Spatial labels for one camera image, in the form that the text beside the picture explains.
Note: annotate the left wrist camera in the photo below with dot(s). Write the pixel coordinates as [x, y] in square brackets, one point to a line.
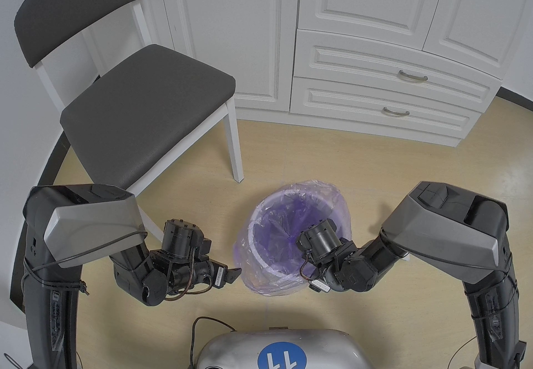
[205, 248]

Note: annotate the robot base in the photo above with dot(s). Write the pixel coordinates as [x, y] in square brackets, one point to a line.
[233, 352]

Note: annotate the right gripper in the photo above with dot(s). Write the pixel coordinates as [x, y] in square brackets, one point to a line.
[320, 286]

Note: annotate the white trash bin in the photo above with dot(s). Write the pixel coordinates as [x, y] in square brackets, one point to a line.
[256, 246]

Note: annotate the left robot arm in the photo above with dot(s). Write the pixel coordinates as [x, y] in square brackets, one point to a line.
[91, 213]

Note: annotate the purple plastic bag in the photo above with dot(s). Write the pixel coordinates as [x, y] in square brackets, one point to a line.
[287, 230]

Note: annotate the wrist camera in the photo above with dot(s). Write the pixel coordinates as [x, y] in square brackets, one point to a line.
[303, 241]
[205, 248]

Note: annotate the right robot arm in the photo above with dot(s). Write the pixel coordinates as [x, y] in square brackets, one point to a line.
[441, 225]

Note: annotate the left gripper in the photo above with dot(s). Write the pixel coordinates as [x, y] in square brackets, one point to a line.
[204, 273]

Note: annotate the grey padded white chair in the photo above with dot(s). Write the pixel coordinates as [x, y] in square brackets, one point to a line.
[145, 109]

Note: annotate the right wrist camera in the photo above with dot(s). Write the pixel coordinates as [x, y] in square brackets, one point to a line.
[303, 241]

